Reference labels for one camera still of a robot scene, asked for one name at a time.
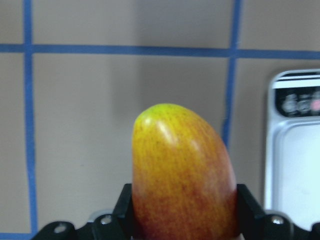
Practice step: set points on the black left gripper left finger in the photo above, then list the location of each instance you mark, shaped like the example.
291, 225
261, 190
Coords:
118, 225

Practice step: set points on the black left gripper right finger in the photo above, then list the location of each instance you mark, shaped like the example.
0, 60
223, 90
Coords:
255, 223

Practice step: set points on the red yellow mango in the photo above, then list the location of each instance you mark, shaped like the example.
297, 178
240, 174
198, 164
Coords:
183, 183

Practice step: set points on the brown paper table cover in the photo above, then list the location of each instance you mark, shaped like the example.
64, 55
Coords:
74, 75

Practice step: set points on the silver digital kitchen scale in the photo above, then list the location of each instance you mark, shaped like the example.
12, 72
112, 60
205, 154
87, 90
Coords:
292, 146

